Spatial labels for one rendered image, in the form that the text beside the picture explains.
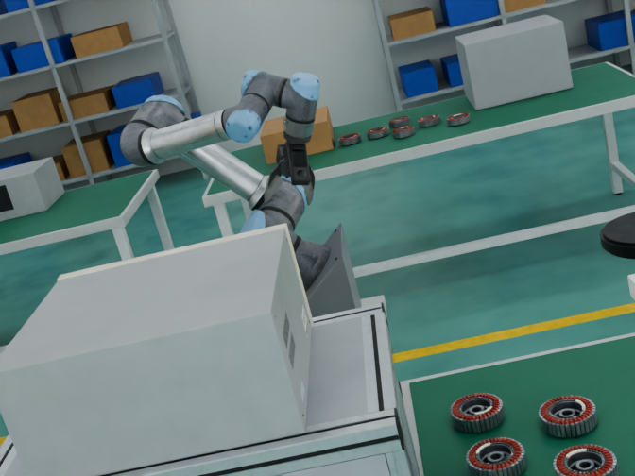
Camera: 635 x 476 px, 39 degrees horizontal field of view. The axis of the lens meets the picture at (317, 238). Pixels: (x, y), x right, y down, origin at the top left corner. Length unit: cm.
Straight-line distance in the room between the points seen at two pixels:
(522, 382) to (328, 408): 78
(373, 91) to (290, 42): 88
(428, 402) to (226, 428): 81
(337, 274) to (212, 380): 106
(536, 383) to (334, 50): 650
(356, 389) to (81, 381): 42
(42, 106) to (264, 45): 203
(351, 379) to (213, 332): 28
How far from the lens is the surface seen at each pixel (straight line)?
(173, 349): 131
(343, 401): 141
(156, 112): 249
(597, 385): 205
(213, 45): 841
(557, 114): 433
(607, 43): 811
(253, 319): 128
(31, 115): 834
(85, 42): 808
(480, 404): 200
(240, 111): 217
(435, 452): 191
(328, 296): 236
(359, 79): 838
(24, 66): 825
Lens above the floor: 179
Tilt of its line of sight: 18 degrees down
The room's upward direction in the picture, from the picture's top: 15 degrees counter-clockwise
